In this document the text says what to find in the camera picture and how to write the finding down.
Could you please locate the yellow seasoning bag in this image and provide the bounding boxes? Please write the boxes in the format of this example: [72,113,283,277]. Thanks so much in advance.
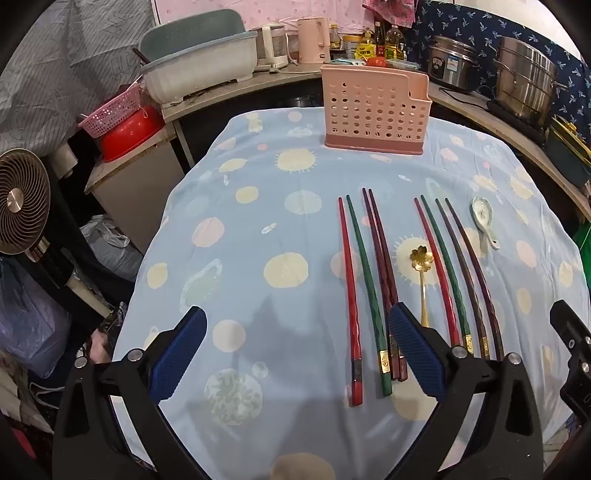
[355,41,377,61]

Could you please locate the green chopstick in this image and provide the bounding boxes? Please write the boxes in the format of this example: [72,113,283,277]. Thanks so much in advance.
[420,194,475,355]
[346,195,393,397]

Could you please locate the dark maroon chopstick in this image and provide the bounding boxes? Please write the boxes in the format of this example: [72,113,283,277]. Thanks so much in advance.
[445,198,505,360]

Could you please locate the stacked green yellow bowls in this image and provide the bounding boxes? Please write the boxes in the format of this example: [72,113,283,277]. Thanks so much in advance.
[545,115,590,188]

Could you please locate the black induction cooktop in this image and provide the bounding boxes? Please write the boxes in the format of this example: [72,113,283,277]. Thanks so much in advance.
[486,99,546,146]

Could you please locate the teal dish drainer box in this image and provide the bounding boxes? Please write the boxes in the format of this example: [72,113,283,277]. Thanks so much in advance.
[138,9,257,105]

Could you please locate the green plastic bag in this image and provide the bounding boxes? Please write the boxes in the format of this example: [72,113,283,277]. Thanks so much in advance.
[573,221,591,276]

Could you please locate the grey striped sheet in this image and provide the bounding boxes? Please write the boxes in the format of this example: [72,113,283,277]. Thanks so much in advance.
[1,0,154,156]

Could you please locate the navy floral cloth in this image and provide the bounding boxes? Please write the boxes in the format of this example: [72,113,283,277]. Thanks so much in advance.
[405,1,590,141]

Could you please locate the brown chopstick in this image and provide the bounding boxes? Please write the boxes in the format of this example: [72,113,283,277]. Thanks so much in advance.
[435,199,490,360]

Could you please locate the pink floral garment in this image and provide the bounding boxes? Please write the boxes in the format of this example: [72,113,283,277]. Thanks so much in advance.
[363,0,417,28]

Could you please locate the red chopstick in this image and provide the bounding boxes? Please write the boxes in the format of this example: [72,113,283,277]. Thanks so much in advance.
[338,197,363,406]
[414,198,461,346]

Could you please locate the pink perforated utensil holder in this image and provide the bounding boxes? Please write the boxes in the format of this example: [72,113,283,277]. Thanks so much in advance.
[321,64,432,155]

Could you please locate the dark soy sauce bottle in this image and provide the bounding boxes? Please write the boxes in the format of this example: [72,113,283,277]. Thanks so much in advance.
[374,21,386,57]

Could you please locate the round brown fan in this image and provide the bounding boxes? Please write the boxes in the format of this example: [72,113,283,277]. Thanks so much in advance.
[0,148,51,255]

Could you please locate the steel rice cooker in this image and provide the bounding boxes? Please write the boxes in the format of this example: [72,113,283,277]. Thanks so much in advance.
[427,36,480,92]

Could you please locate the white ceramic spoon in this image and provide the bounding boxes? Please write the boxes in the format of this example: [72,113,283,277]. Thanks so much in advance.
[471,197,500,250]

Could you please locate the pink electric kettle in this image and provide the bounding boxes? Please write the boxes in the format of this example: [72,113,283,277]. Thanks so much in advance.
[297,17,331,64]

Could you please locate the red plastic basin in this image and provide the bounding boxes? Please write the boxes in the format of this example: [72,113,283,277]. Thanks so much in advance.
[99,106,164,163]

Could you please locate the pink dotted curtain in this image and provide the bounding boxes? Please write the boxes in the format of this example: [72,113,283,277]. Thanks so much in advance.
[153,0,374,33]

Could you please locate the stacked steel steamer pot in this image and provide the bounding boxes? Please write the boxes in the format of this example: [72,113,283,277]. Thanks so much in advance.
[494,36,567,129]

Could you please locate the gold flower spoon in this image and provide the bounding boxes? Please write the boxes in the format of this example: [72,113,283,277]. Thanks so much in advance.
[410,245,434,327]

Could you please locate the pink plastic basket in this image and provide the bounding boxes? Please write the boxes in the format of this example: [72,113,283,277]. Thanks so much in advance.
[78,82,141,139]

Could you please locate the maroon chopstick pair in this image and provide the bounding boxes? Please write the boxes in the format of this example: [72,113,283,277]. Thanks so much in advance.
[362,188,401,381]

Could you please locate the cooking oil bottle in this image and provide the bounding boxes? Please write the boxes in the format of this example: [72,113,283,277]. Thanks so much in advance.
[385,25,407,60]

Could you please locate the blue patterned tablecloth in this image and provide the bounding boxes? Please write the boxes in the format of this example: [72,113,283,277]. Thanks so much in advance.
[115,108,590,479]

